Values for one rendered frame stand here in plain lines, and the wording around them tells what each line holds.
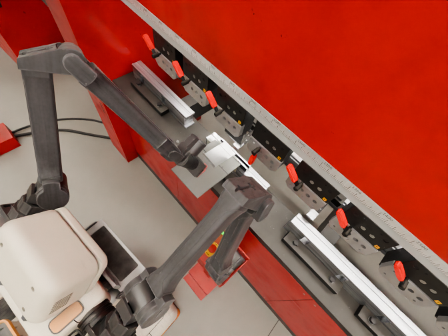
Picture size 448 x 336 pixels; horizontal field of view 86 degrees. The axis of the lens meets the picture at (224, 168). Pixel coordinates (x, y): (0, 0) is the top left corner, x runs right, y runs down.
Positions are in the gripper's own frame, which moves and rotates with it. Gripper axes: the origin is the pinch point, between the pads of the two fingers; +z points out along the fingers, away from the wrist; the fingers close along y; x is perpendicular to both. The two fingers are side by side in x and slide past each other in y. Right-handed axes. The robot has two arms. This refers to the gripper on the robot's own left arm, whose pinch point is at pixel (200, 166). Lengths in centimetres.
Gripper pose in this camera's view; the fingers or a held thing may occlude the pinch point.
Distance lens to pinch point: 107.5
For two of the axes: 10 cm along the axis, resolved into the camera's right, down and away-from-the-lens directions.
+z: 2.7, 1.5, 9.5
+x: -6.9, 7.2, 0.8
